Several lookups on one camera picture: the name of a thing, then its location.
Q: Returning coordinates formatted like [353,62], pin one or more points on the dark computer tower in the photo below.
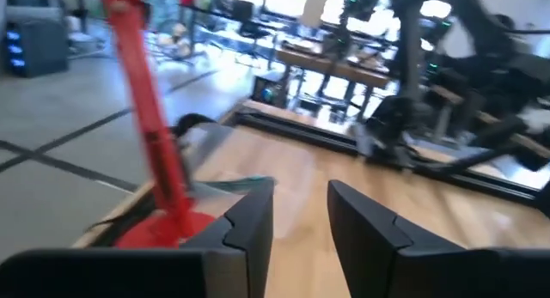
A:
[38,49]

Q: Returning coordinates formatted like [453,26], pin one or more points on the red desk lamp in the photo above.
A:
[146,96]

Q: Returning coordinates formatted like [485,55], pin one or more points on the black arched clamp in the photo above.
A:
[189,122]

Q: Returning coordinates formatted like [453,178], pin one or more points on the clear plastic bin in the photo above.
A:
[215,147]

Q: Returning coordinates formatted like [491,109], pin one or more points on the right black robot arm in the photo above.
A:
[386,117]

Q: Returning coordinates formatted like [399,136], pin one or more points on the wooden workbench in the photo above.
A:
[335,66]

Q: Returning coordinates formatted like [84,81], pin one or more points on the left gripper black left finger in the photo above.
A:
[253,233]

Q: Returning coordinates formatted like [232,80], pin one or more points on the black aluminium table frame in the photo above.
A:
[301,132]

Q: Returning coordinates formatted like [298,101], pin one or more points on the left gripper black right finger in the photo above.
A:
[365,246]

